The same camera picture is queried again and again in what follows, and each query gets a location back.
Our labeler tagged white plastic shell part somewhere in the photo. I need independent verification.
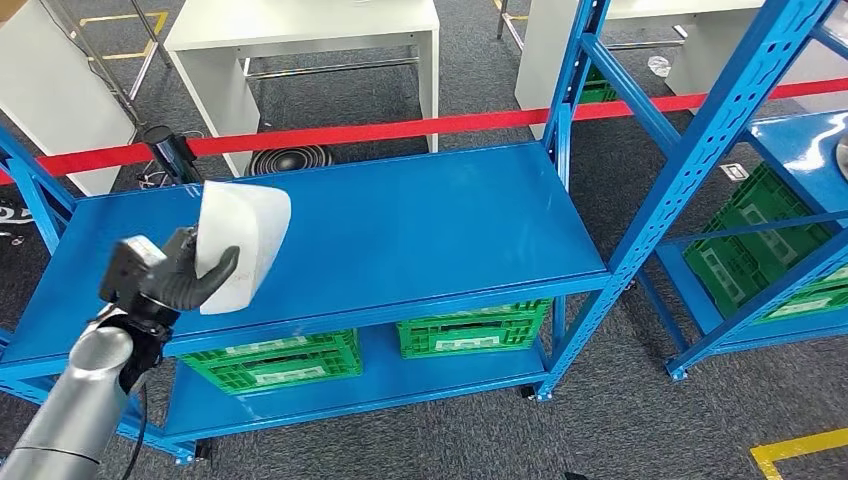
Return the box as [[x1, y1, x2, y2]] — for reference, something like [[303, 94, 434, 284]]
[[195, 180, 293, 316]]

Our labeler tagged person's foot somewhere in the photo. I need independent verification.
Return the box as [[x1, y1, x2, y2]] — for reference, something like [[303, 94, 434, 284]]
[[0, 198, 36, 248]]

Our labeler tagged white table with chrome bar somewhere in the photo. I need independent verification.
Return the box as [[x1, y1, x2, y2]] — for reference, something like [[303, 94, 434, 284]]
[[163, 0, 441, 179]]

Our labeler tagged black ribbed round disc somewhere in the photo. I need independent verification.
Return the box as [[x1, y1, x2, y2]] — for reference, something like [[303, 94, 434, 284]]
[[245, 144, 335, 178]]

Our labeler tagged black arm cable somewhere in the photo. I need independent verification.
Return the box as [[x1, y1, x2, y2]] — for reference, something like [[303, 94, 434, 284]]
[[121, 380, 150, 480]]

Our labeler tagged blue metal shelf rack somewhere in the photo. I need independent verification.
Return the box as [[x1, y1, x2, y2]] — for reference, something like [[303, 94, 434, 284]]
[[635, 26, 848, 383], [0, 0, 848, 465]]

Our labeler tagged chrome table frame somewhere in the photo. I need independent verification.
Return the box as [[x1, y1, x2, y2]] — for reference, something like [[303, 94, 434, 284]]
[[39, 0, 172, 127]]

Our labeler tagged red barrier belt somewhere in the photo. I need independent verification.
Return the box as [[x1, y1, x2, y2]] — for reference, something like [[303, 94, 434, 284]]
[[0, 77, 848, 187]]

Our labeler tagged black stanchion post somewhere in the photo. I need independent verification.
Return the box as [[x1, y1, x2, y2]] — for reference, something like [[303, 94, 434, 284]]
[[142, 125, 204, 188]]

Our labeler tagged yellow floor tape square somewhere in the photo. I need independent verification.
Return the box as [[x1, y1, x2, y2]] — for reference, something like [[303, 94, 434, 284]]
[[750, 429, 848, 480], [79, 11, 170, 61]]

